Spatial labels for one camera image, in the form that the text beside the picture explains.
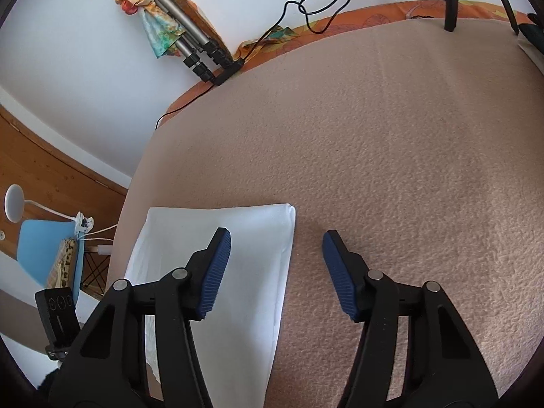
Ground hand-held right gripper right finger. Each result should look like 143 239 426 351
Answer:
322 229 498 408

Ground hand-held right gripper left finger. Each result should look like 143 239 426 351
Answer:
51 227 232 408

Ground white pants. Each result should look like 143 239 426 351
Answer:
123 203 297 408

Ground leopard print cloth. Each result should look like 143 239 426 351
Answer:
47 238 79 290

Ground blue chair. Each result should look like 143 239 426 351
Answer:
17 220 111 302

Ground beige blanket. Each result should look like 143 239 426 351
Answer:
106 17 544 408

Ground white desk lamp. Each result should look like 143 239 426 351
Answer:
4 184 79 224

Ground teal patterned cloth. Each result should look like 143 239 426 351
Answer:
238 25 300 54

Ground colourful patterned cloth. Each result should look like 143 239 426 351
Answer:
105 0 188 59

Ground silver folded tripod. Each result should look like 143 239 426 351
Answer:
121 0 234 82

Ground orange floral bedsheet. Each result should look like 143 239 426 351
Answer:
166 0 532 113

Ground black cable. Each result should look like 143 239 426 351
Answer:
155 0 362 130

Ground ring light on black tripod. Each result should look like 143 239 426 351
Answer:
442 0 521 35

